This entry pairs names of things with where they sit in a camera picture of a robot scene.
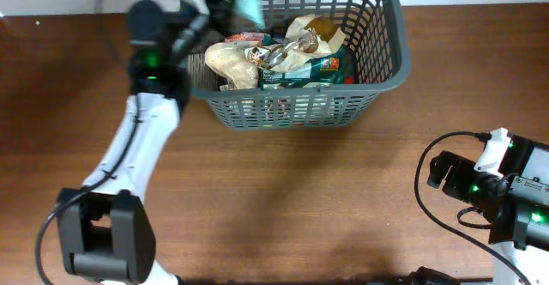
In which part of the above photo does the brown wrapper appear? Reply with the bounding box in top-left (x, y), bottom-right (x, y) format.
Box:
top-left (205, 41), bottom-right (261, 91)
top-left (244, 15), bottom-right (346, 73)

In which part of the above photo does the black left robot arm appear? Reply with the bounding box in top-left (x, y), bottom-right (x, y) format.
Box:
top-left (47, 0), bottom-right (242, 284)

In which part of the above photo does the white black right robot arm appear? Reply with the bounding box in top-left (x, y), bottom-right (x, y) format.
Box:
top-left (413, 128), bottom-right (548, 284)

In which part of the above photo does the grey plastic basket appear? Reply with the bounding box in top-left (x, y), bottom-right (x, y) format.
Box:
top-left (188, 0), bottom-right (411, 130)

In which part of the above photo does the green white snack bag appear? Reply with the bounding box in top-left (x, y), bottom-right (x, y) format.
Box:
top-left (257, 48), bottom-right (347, 89)

